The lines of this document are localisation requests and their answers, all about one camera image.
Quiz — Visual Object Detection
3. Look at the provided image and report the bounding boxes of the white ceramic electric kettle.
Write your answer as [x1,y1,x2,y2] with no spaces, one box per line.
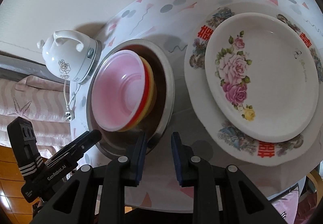
[37,30,102,85]

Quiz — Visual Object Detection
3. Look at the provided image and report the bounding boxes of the yellow plastic bowl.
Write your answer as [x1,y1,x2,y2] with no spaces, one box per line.
[119,55,157,132]

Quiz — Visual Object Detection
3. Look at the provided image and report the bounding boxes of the red plastic bowl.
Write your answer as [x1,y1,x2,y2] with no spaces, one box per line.
[91,50,152,131]

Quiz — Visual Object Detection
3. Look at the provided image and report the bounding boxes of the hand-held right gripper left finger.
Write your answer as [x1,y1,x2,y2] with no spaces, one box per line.
[30,132,147,224]

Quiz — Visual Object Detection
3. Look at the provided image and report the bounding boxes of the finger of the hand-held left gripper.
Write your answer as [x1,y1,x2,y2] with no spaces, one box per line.
[53,131,92,159]
[54,130,103,159]

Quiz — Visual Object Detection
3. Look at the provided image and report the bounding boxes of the pink cloth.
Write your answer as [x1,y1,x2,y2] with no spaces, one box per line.
[271,191,323,224]

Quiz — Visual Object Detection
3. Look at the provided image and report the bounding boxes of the white rose print plate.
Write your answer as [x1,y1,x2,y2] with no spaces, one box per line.
[205,12,319,143]

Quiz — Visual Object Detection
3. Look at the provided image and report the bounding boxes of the pink striped blanket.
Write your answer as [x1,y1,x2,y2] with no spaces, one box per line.
[0,67,72,149]

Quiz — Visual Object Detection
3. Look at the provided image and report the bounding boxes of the white dragon pattern plate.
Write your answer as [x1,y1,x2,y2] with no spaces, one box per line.
[184,7,323,166]

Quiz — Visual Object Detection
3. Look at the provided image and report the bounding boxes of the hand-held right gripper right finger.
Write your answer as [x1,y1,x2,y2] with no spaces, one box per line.
[171,132,283,224]

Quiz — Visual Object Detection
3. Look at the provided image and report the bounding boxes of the white kettle power cord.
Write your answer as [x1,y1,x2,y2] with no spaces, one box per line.
[64,80,76,121]

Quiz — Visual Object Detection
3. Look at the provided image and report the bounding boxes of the tan tape roll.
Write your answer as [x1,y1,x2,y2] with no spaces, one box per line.
[306,170,323,193]

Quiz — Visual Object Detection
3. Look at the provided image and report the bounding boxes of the stainless steel bowl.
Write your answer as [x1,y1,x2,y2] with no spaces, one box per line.
[86,39,175,159]

